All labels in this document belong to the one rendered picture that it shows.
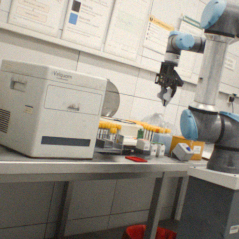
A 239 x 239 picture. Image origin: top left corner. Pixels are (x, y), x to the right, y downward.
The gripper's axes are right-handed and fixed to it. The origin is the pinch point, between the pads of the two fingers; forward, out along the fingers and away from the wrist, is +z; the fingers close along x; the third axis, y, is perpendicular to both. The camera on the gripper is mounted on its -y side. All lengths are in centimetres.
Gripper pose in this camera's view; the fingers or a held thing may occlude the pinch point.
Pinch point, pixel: (165, 103)
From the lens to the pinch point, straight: 202.9
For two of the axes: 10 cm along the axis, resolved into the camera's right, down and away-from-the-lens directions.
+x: 6.7, 1.7, -7.2
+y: -7.1, -1.1, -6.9
